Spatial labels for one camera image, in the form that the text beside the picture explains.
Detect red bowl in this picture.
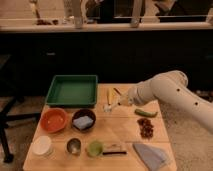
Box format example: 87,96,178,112
40,108,68,133

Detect grey folded cloth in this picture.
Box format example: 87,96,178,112
133,143,171,171

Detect black office chair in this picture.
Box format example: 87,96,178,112
0,53,43,164

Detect small metal cup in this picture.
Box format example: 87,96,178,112
66,138,81,155

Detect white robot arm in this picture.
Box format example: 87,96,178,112
119,70,213,134

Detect green plastic tray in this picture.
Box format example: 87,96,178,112
46,75,98,108

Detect green cup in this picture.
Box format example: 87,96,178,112
86,141,103,157

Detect blue sponge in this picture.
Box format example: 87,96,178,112
73,116,93,130

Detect yellow handled utensil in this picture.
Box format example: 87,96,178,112
107,88,114,105

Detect green pepper toy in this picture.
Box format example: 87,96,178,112
134,109,158,118

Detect dark brown bowl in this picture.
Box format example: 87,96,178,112
71,109,96,132

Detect white lidded container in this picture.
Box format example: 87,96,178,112
32,136,53,156

